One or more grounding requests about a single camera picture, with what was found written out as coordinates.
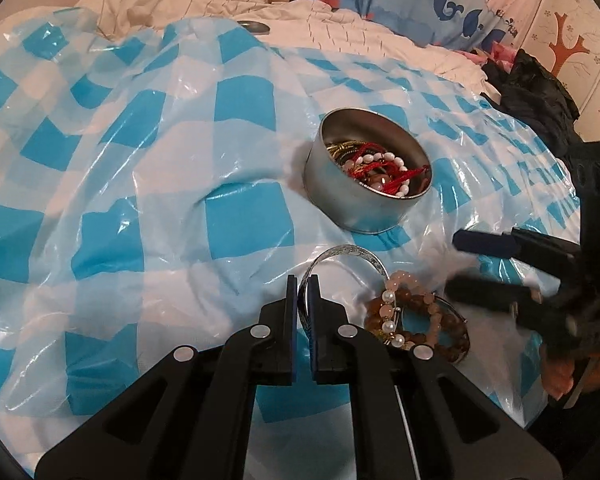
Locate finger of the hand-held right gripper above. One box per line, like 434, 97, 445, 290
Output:
445, 275, 541, 322
452, 227, 581, 263

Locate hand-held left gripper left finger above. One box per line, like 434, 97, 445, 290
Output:
34, 275, 301, 480

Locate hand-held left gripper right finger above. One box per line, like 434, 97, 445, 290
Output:
307, 277, 563, 480

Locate thin metal bangle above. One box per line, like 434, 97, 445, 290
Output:
432, 294, 468, 325

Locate brown bead bracelet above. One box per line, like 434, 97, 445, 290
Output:
364, 287, 471, 363

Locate pink bead bracelet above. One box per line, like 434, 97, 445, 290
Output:
387, 270, 438, 343

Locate white pearl bracelet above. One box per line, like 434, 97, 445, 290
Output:
380, 280, 416, 351

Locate wide silver bangle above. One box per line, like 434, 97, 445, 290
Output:
298, 244, 387, 346

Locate round metal tin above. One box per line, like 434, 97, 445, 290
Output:
302, 107, 433, 235

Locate red string bracelet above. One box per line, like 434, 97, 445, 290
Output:
347, 142, 431, 196

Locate gold bangles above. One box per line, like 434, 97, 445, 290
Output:
326, 141, 363, 163

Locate person's right hand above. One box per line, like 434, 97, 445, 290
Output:
540, 345, 600, 401

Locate black cloth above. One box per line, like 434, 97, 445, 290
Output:
482, 47, 581, 156

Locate pink cloth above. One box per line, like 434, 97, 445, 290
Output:
462, 42, 518, 66

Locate white striped blanket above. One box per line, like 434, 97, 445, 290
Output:
75, 0, 501, 96

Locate blue checkered plastic sheet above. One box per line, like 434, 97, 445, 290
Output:
0, 7, 581, 480

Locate orange tree wall sticker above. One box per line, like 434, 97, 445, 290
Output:
547, 10, 592, 78

